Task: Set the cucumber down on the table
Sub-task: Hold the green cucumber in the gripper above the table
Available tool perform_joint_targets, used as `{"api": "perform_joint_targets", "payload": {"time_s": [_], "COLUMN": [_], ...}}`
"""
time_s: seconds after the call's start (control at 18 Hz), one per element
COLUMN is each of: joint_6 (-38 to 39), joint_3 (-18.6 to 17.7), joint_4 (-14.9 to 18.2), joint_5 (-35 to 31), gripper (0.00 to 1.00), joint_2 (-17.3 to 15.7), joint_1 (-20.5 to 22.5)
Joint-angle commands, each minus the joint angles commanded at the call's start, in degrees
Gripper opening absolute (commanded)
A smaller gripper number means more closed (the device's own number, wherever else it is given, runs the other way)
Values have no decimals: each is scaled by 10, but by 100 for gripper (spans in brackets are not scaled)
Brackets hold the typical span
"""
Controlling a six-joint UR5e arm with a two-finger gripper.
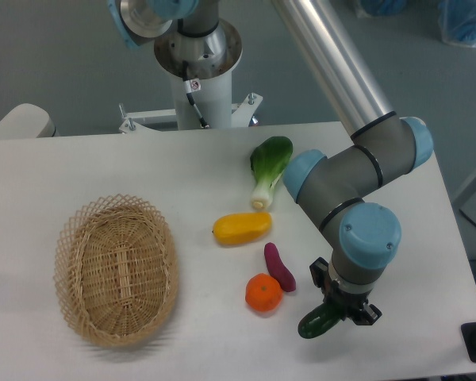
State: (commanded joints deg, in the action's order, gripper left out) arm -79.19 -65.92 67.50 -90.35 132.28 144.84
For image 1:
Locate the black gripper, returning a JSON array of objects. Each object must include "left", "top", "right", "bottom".
[{"left": 309, "top": 257, "right": 382, "bottom": 325}]

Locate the dark green cucumber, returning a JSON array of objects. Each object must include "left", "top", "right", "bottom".
[{"left": 297, "top": 303, "right": 344, "bottom": 339}]

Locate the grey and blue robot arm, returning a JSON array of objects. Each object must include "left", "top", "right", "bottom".
[{"left": 107, "top": 1, "right": 433, "bottom": 338}]

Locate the purple sweet potato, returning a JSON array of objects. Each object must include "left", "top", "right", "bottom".
[{"left": 263, "top": 242, "right": 297, "bottom": 293}]

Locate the orange tangerine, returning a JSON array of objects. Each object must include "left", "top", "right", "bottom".
[{"left": 245, "top": 273, "right": 283, "bottom": 313}]

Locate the yellow mango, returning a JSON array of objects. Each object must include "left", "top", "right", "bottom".
[{"left": 212, "top": 212, "right": 272, "bottom": 246}]

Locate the green bok choy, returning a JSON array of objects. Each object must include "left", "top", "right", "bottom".
[{"left": 249, "top": 136, "right": 293, "bottom": 210}]

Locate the woven wicker basket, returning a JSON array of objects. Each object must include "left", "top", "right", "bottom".
[{"left": 54, "top": 194, "right": 179, "bottom": 348}]

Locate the blue plastic bag top centre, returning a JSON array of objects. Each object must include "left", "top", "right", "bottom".
[{"left": 354, "top": 0, "right": 407, "bottom": 17}]

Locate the blue plastic bag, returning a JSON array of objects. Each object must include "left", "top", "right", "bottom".
[
  {"left": 438, "top": 0, "right": 476, "bottom": 48},
  {"left": 354, "top": 0, "right": 407, "bottom": 17}
]

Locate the white chair backrest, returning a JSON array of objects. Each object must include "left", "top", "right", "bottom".
[{"left": 0, "top": 103, "right": 59, "bottom": 140}]

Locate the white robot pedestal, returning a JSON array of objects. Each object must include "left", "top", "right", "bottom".
[{"left": 119, "top": 19, "right": 263, "bottom": 133}]

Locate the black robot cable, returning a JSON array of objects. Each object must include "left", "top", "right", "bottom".
[{"left": 181, "top": 59, "right": 212, "bottom": 129}]

